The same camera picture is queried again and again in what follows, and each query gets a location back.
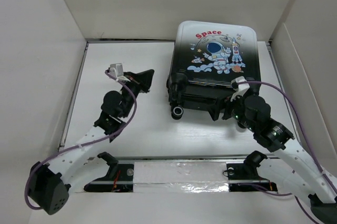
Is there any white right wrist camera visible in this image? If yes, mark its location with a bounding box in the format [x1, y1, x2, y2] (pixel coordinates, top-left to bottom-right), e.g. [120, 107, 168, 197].
[230, 76, 250, 102]

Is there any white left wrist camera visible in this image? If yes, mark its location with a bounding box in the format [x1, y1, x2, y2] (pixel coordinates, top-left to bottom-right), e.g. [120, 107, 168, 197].
[106, 63, 130, 82]

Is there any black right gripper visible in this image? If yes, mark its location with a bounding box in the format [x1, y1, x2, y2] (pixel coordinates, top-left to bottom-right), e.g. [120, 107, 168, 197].
[204, 89, 257, 132]

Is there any aluminium mounting rail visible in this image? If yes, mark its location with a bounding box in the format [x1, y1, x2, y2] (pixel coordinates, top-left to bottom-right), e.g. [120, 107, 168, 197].
[88, 177, 270, 185]

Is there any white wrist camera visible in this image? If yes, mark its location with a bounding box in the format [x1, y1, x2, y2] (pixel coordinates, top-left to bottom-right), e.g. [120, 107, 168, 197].
[230, 76, 250, 102]
[106, 63, 130, 82]

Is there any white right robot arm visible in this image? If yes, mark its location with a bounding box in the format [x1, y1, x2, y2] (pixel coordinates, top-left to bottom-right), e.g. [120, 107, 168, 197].
[208, 95, 336, 223]

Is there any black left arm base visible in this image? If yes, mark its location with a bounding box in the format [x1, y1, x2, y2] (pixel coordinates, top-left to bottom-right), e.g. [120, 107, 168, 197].
[84, 152, 134, 193]

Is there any black white space suitcase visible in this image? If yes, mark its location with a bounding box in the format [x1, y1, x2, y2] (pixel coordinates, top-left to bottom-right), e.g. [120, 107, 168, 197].
[166, 21, 261, 120]

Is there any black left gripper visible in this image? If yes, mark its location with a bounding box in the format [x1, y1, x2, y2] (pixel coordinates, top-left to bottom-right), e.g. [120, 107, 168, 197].
[121, 71, 156, 119]

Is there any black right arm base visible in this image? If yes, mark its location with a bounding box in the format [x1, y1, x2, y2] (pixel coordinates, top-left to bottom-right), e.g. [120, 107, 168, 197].
[222, 163, 278, 192]

